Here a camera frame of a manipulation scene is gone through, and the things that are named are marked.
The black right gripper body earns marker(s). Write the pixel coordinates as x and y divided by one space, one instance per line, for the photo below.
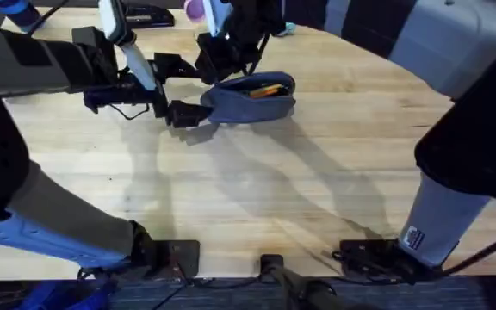
256 21

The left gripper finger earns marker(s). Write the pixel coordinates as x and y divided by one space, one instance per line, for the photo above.
179 68
187 115

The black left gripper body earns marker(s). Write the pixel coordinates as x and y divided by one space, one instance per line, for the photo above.
114 92

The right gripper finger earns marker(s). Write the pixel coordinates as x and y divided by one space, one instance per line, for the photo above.
208 56
230 60

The blue soft zip bag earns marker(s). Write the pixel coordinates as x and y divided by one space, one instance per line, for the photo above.
239 109

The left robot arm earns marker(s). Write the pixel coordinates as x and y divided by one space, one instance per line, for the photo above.
58 224

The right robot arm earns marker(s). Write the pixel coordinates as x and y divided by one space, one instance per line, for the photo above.
442 219

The light blue cup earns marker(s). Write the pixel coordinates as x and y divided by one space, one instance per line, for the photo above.
289 29

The left wrist upright plate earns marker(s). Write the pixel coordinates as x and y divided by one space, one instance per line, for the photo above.
138 64

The wrist upright plate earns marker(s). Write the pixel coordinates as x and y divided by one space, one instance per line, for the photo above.
215 15
138 64

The right wrist upright plate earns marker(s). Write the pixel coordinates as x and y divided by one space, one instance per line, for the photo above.
215 15

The purple cup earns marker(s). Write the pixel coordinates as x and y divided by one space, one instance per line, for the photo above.
194 9

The black flat device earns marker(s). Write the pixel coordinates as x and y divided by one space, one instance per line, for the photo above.
149 16

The blue cylindrical tool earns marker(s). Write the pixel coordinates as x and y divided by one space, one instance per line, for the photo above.
20 13

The black rail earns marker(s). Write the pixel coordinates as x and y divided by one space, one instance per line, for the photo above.
403 297

